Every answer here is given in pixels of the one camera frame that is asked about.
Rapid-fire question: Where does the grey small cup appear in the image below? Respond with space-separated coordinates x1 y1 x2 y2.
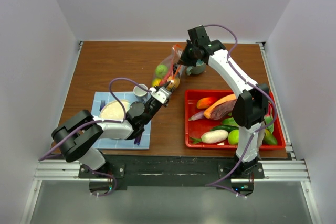
133 84 148 102

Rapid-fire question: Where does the silver grey fish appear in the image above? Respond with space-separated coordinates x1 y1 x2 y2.
257 132 264 151

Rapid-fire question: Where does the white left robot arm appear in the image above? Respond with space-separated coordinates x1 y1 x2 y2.
51 81 174 178

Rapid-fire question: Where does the blue knife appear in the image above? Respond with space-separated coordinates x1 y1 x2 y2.
134 134 142 146

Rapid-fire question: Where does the red plastic tray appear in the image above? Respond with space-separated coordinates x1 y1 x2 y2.
184 89 286 150

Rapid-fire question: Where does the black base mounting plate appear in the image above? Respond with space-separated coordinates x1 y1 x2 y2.
79 155 265 195

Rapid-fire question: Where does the orange toy fruit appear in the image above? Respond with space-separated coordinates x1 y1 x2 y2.
171 77 180 88

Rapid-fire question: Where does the blue checked placemat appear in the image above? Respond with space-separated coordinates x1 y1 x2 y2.
91 91 151 150

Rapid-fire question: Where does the purple eggplant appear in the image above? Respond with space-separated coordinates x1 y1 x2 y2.
188 111 205 121

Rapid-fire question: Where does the cream and blue plate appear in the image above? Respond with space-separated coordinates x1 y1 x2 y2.
99 101 125 121

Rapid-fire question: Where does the green lime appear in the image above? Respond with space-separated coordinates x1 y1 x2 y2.
155 64 168 79

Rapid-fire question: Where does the pink dragon fruit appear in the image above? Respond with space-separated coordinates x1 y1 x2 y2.
264 114 274 133

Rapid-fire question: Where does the red chili pepper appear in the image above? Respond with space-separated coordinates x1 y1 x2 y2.
161 73 173 84

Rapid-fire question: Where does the yellow lemon toy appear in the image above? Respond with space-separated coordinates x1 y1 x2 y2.
152 78 162 87

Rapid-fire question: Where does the teal ceramic mug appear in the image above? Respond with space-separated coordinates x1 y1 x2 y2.
186 61 206 76

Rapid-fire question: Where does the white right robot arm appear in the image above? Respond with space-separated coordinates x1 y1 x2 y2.
179 25 271 178

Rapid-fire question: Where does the white radish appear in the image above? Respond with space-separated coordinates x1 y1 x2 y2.
201 130 229 144

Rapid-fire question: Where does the orange yellow mango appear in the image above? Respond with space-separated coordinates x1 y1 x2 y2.
196 97 218 109

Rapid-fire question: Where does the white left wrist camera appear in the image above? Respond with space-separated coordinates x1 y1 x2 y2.
149 87 171 104

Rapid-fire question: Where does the green apple right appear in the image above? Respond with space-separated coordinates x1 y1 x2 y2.
227 130 239 145

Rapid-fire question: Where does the clear orange zip top bag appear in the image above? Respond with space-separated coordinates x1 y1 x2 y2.
152 44 185 91

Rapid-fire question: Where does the green pepper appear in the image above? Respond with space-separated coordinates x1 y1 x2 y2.
210 125 239 132

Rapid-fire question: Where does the blue fork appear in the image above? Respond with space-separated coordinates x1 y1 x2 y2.
99 100 106 111

